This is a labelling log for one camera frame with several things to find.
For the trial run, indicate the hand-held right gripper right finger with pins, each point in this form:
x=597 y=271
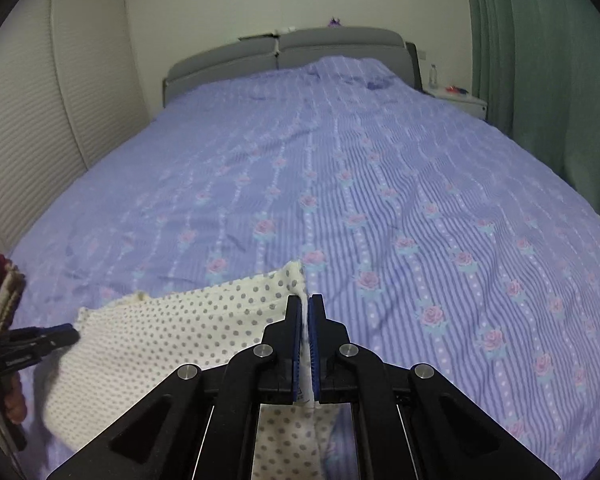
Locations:
x=316 y=340

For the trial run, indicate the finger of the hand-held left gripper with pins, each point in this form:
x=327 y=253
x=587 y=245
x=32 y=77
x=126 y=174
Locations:
x=55 y=337

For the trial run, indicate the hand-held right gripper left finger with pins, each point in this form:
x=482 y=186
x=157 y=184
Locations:
x=296 y=340

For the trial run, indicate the white polka dot shirt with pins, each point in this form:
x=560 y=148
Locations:
x=180 y=320

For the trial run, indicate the person's left hand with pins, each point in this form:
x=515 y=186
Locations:
x=16 y=402

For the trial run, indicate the bed with purple cover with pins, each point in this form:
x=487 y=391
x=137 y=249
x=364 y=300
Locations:
x=380 y=185

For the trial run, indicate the white louvered wardrobe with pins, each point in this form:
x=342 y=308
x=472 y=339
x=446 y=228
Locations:
x=40 y=110

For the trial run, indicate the white nightstand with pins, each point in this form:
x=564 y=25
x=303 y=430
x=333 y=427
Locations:
x=460 y=102

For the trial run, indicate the small red item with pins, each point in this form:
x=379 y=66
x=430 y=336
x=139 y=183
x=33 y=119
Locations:
x=456 y=90

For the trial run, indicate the clear plastic bottle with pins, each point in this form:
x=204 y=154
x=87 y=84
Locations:
x=433 y=77

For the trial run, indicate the grey padded headboard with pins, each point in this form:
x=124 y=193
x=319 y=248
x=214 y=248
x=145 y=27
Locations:
x=300 y=47

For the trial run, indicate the small purple toy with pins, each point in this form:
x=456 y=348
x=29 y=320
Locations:
x=335 y=22

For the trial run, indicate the green curtain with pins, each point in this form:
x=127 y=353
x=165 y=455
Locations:
x=545 y=60

